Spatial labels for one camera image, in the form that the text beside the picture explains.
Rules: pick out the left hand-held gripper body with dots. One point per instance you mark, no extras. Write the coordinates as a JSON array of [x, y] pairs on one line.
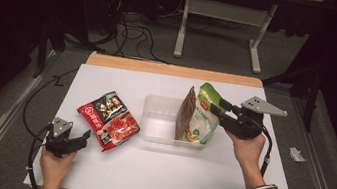
[[57, 145]]

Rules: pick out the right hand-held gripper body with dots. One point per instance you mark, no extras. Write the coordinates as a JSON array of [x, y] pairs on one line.
[[246, 126]]

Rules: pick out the green and white food packet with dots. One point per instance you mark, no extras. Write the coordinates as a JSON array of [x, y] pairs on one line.
[[203, 120]]

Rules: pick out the gold food packet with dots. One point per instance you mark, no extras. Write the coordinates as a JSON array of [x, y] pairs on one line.
[[185, 114]]

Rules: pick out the clear plastic container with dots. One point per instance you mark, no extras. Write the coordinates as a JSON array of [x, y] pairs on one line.
[[158, 125]]

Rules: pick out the person's left hand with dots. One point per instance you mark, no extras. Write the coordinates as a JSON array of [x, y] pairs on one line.
[[54, 170]]

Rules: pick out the person's right hand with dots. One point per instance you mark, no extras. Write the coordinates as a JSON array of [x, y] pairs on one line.
[[249, 152]]

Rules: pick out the red and black food packet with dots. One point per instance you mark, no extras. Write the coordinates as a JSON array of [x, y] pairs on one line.
[[111, 123]]

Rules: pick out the crumpled white paper scrap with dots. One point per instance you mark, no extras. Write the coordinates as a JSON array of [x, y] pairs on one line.
[[297, 155]]

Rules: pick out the black metal stand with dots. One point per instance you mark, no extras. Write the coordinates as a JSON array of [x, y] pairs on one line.
[[41, 52], [313, 96]]

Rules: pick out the white table cover sheet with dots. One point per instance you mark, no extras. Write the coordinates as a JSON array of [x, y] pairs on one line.
[[161, 174]]

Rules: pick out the white table frame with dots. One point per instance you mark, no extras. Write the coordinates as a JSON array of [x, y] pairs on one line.
[[226, 11]]

